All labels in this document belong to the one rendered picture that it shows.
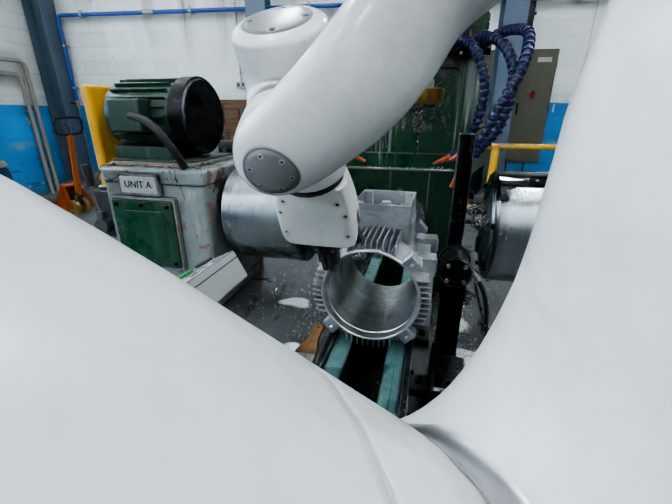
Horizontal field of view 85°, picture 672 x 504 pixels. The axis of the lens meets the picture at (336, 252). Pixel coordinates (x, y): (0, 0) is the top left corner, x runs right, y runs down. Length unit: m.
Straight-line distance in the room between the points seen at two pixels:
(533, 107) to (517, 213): 5.48
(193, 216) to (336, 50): 0.74
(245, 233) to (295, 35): 0.64
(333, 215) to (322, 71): 0.22
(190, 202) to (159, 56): 6.13
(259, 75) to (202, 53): 6.34
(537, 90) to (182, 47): 5.24
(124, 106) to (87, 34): 6.68
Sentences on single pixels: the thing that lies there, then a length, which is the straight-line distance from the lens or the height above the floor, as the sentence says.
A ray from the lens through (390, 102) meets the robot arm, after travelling 0.28.
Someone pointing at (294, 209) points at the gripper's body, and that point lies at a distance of 0.45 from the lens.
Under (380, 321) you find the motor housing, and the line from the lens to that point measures 0.67.
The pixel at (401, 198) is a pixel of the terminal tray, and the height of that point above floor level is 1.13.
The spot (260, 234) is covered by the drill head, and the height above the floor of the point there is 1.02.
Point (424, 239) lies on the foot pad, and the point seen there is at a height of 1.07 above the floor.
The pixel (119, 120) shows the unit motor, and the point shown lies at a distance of 1.06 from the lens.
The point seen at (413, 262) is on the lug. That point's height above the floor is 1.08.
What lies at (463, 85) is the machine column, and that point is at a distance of 1.11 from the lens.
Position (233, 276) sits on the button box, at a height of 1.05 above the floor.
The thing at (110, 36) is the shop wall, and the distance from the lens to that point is 7.47.
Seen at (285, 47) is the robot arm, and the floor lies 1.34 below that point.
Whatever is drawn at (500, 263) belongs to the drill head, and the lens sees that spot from 0.84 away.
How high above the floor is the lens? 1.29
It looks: 21 degrees down
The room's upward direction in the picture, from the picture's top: straight up
